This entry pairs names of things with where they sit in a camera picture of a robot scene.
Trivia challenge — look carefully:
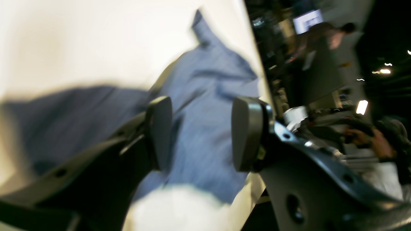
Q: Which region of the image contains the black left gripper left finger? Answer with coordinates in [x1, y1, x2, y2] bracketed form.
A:
[0, 96, 173, 231]

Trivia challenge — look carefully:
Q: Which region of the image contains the dark blue t-shirt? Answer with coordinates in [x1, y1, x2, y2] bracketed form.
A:
[1, 11, 258, 203]

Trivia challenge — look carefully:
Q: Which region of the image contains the lit monitor screen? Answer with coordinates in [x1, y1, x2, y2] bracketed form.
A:
[293, 9, 324, 35]

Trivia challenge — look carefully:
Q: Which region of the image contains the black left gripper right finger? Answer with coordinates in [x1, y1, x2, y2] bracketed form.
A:
[232, 97, 410, 231]

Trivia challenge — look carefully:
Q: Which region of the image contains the person in background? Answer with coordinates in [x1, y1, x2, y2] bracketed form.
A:
[285, 22, 357, 64]

